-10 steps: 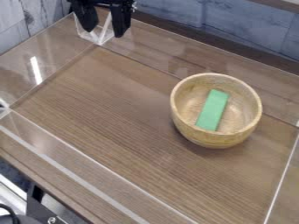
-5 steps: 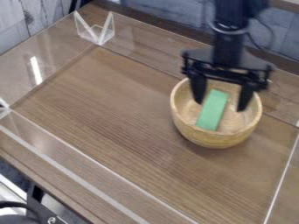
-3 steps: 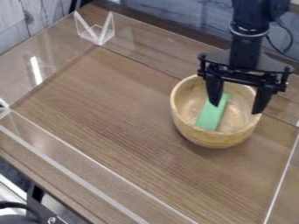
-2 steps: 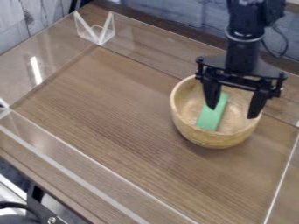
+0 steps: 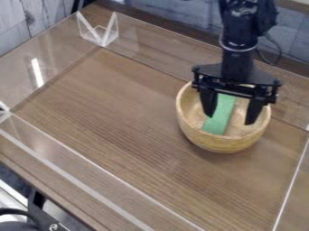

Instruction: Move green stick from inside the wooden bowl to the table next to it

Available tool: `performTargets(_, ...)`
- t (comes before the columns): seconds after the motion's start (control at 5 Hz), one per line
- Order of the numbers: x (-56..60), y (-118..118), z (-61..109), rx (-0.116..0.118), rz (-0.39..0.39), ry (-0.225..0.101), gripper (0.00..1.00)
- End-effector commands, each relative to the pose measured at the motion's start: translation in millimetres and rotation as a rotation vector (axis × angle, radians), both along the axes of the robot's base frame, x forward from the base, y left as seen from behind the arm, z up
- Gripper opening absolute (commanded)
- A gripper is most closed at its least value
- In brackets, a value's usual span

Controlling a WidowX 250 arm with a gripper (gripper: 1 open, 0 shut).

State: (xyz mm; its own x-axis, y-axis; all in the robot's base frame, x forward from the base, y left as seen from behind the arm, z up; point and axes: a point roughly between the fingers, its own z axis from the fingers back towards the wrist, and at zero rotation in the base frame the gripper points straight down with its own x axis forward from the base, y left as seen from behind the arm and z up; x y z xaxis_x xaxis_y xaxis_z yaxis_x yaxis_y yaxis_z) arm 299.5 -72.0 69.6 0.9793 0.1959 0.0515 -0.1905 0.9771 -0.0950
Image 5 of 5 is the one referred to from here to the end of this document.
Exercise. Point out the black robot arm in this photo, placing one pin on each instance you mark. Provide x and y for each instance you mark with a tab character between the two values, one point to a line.
248	19

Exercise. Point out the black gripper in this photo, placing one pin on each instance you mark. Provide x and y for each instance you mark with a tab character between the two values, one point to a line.
237	78

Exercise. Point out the black table frame bracket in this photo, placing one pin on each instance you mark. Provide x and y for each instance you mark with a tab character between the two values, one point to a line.
46	222

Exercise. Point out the green rectangular stick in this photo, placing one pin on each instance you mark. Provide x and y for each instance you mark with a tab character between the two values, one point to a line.
217	123

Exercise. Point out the clear acrylic tray wall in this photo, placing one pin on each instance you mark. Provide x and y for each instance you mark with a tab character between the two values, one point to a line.
89	192

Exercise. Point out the clear acrylic stand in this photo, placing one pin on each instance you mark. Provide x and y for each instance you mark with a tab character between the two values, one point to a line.
100	35

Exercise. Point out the wooden bowl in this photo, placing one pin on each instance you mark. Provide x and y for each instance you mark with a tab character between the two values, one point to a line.
240	136

